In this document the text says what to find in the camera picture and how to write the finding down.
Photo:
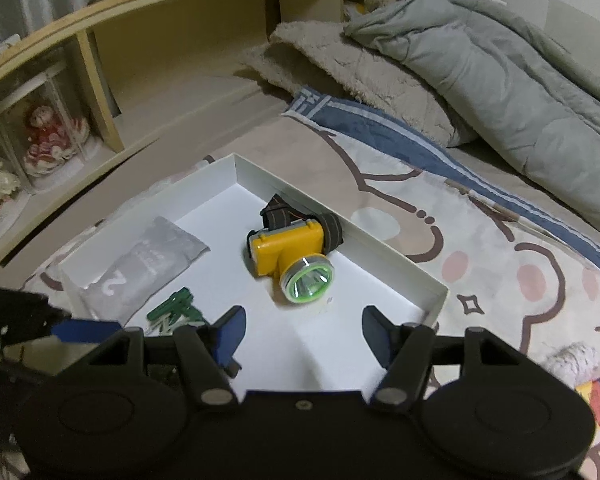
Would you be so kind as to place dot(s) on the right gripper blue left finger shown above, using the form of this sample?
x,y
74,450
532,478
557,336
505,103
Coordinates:
x,y
227,335

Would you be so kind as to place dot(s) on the yellow headlamp with strap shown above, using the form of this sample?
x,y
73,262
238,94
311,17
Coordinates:
x,y
292,248

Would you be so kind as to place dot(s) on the colourful card box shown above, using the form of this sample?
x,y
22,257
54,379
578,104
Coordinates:
x,y
590,392

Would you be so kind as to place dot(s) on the white shallow cardboard box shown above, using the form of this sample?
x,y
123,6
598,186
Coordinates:
x,y
319,346

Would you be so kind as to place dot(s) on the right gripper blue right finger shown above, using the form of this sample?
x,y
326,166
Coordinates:
x,y
380,334

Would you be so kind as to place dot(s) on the doll in clear case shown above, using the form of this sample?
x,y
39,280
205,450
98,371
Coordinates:
x,y
47,130

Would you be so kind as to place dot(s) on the wooden bedside shelf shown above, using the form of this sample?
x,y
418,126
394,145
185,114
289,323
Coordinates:
x,y
145,68

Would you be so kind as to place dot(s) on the grey pouch number two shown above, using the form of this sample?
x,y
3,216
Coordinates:
x,y
162,253

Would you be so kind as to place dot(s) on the beige fluffy pillow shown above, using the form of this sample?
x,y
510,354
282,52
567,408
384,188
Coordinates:
x,y
319,55

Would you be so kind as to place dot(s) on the green clips with bands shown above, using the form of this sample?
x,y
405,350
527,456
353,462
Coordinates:
x,y
178,310

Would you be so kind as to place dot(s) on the cartoon bear patterned cloth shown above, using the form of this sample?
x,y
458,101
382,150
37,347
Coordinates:
x,y
524,271

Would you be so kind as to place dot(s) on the grey quilted duvet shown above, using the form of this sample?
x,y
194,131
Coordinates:
x,y
521,92

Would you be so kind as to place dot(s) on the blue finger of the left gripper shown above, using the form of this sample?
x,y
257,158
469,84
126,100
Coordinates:
x,y
80,331

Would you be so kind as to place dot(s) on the white headboard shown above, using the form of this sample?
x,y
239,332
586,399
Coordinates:
x,y
576,31

